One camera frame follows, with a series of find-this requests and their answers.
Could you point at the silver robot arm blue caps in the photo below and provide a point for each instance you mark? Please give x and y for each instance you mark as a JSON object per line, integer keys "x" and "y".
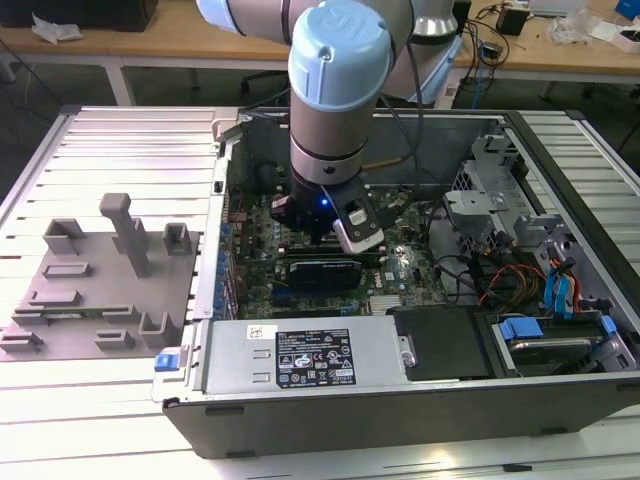
{"x": 330, "y": 125}

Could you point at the silver hard disk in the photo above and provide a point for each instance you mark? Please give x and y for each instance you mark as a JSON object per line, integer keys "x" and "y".
{"x": 550, "y": 352}

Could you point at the blue disk carrier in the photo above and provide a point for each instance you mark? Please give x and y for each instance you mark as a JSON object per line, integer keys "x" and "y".
{"x": 520, "y": 329}

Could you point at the black RAM slot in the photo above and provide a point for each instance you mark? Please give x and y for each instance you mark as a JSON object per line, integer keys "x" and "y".
{"x": 295, "y": 247}
{"x": 295, "y": 254}

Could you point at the white wrist camera on bracket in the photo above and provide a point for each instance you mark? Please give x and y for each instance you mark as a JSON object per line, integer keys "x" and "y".
{"x": 360, "y": 235}

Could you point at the wooden desk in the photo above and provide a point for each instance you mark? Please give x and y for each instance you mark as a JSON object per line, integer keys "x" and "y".
{"x": 550, "y": 55}
{"x": 150, "y": 42}

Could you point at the black plastic drive cover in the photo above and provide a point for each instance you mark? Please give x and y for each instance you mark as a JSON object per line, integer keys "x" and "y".
{"x": 440, "y": 345}

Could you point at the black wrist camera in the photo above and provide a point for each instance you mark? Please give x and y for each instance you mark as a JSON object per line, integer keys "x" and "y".
{"x": 282, "y": 207}

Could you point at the grey parts rack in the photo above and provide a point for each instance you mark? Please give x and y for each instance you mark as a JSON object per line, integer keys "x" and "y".
{"x": 100, "y": 295}

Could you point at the clear plastic bag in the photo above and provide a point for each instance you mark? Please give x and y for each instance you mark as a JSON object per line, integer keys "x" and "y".
{"x": 570, "y": 27}

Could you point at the metal disk bay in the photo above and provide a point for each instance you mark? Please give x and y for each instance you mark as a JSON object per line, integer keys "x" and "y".
{"x": 535, "y": 225}
{"x": 475, "y": 200}

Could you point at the grey power supply unit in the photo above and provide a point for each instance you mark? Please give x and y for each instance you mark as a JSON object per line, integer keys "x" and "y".
{"x": 240, "y": 360}

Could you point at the green motherboard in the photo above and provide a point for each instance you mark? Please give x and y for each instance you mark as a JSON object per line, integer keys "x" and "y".
{"x": 415, "y": 240}

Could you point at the large black box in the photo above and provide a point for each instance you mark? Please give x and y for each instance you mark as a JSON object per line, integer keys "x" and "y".
{"x": 75, "y": 12}

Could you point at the open black PC case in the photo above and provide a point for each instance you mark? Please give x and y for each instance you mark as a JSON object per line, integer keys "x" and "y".
{"x": 350, "y": 425}

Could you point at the white cardboard box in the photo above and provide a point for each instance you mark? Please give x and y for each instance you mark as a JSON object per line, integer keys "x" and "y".
{"x": 627, "y": 42}

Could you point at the silver chipset heatsink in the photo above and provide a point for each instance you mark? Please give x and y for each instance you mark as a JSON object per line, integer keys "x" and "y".
{"x": 385, "y": 306}

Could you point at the black office chair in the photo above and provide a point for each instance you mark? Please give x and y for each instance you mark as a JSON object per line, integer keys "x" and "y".
{"x": 260, "y": 80}

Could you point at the crumpled white paper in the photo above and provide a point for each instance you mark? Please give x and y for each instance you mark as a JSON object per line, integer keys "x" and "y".
{"x": 55, "y": 30}

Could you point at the blue case latch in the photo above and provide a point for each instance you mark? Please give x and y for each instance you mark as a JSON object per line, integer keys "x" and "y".
{"x": 166, "y": 361}

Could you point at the flat silver device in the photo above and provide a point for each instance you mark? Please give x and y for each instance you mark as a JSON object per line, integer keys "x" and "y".
{"x": 555, "y": 5}

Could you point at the small black adapter box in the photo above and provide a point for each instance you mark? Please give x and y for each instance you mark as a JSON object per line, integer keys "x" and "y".
{"x": 512, "y": 21}

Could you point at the blue box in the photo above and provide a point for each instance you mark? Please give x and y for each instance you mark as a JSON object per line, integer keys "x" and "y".
{"x": 630, "y": 9}

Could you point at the green RAM stick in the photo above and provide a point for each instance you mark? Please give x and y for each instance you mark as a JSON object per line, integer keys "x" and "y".
{"x": 75, "y": 313}

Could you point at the black graphics card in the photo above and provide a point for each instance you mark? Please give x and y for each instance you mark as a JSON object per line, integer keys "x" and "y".
{"x": 325, "y": 275}

